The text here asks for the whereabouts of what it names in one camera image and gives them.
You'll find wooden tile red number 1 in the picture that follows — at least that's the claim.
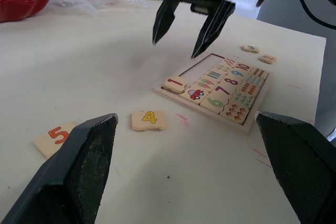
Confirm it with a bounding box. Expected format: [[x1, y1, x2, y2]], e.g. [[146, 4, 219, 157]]
[[163, 76, 188, 95]]

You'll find wooden tile ice lollies picture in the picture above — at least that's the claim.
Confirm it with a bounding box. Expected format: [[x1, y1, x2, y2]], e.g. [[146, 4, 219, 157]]
[[195, 77, 225, 91]]

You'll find wooden tile blue drops picture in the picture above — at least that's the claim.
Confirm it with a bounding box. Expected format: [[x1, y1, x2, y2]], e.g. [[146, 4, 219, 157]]
[[230, 91, 257, 111]]

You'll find wooden tile red car picture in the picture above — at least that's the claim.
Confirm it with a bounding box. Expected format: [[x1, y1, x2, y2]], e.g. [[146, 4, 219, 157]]
[[181, 88, 212, 105]]

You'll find red scalloped plastic bowl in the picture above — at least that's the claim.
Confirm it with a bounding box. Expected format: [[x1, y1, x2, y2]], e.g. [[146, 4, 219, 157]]
[[0, 0, 50, 23]]

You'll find wooden tile pencils picture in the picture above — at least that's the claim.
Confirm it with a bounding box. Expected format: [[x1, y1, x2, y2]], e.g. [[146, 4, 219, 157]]
[[206, 68, 232, 80]]

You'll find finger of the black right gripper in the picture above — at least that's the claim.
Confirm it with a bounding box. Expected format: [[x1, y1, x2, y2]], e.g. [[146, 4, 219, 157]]
[[191, 0, 236, 59], [152, 0, 182, 46]]

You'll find wooden tile pink number 2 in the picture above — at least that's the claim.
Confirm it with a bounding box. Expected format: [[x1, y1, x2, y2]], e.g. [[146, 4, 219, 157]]
[[257, 54, 277, 65]]

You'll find wooden tile green number 6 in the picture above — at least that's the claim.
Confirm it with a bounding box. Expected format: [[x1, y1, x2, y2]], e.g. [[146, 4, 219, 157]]
[[199, 91, 232, 114]]

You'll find wooden tile teal number 3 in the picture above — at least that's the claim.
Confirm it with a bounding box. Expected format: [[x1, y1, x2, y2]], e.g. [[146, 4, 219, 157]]
[[240, 45, 260, 54]]

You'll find wooden tile carrots picture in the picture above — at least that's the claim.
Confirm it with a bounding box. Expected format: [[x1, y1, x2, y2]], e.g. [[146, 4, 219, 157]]
[[222, 56, 241, 67]]

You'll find wooden tile red number 10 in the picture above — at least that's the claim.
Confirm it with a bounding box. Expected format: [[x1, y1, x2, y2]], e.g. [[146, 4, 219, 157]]
[[235, 62, 257, 74]]

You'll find wooden tile orange number 5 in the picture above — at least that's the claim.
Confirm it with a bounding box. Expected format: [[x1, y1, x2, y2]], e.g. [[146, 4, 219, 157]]
[[34, 121, 79, 159]]

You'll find wooden tile bees picture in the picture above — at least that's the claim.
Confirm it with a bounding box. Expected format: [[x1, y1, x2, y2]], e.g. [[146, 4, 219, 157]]
[[214, 62, 236, 72]]

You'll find wooden tile blue number 9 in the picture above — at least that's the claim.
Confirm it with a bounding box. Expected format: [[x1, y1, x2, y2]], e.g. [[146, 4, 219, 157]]
[[228, 68, 253, 80]]

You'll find wooden tile red number 8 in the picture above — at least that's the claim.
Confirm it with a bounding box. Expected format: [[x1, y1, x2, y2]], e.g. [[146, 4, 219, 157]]
[[222, 76, 247, 88]]

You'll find wooden tile yellow number 4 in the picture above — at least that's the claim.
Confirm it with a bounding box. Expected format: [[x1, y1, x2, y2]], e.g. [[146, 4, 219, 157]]
[[131, 110, 168, 132]]

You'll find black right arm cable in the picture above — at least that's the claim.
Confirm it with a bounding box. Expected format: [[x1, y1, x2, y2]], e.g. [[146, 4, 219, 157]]
[[293, 0, 336, 30]]

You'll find wooden tile purple number 7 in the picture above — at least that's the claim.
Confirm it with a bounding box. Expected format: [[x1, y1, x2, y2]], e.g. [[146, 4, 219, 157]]
[[212, 83, 239, 99]]

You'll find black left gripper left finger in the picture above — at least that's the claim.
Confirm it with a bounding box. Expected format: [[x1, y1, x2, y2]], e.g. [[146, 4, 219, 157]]
[[0, 113, 119, 224]]

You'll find wooden number puzzle board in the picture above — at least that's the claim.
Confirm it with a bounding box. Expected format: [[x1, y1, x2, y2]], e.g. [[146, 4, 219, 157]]
[[151, 52, 271, 134]]

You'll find wooden tile six mushrooms picture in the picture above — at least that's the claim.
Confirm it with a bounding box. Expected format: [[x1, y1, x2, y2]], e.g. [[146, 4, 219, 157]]
[[219, 102, 250, 125]]

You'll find wooden tile blue candies picture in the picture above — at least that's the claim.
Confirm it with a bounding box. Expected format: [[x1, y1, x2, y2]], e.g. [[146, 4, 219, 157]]
[[244, 73, 266, 87]]

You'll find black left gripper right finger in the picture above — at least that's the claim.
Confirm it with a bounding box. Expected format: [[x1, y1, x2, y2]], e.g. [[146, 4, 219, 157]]
[[255, 111, 336, 224]]

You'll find wooden tile red apples picture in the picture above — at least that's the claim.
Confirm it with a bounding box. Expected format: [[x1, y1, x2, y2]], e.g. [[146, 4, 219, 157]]
[[250, 66, 270, 80]]

